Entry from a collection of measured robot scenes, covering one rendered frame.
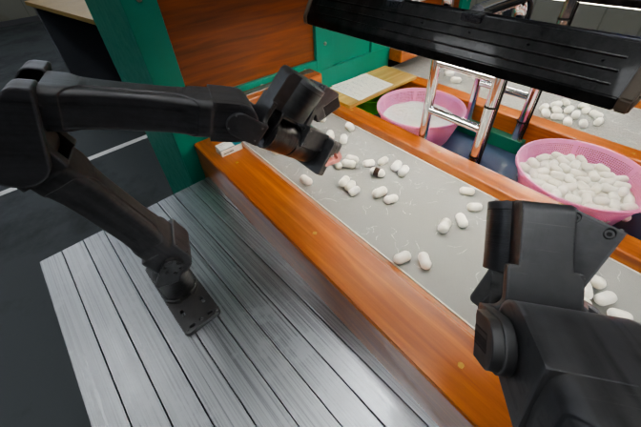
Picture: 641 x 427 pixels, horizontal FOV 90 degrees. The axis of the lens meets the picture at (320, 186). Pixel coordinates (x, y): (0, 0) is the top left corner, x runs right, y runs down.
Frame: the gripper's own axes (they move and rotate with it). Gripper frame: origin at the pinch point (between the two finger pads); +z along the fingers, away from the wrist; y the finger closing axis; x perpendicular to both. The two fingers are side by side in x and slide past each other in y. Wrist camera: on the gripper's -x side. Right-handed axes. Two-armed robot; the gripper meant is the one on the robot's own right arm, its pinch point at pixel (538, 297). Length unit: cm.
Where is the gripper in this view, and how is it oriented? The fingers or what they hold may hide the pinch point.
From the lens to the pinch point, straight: 50.6
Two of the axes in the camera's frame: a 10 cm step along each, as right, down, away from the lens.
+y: -6.4, -4.8, 6.0
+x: -4.6, 8.6, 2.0
